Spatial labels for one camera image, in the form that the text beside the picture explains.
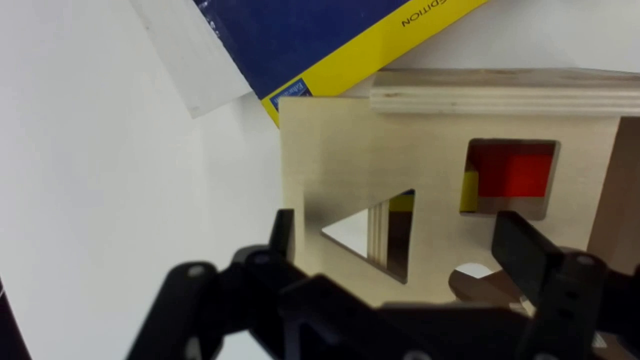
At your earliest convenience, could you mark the yellow block inside box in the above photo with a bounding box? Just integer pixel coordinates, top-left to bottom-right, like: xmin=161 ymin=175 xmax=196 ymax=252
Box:
xmin=459 ymin=167 xmax=483 ymax=213

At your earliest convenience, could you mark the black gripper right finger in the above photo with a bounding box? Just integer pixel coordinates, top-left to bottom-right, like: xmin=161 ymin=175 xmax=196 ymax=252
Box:
xmin=491 ymin=209 xmax=640 ymax=360

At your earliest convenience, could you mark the red block inside box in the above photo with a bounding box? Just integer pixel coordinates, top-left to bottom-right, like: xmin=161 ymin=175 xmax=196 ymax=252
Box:
xmin=475 ymin=139 xmax=557 ymax=199

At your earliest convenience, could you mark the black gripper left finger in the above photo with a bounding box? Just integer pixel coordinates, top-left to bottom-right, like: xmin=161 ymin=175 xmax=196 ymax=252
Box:
xmin=127 ymin=206 xmax=316 ymax=360

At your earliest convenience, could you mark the blue and yellow book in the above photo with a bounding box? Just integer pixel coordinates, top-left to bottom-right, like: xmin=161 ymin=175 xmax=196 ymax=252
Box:
xmin=128 ymin=0 xmax=493 ymax=127

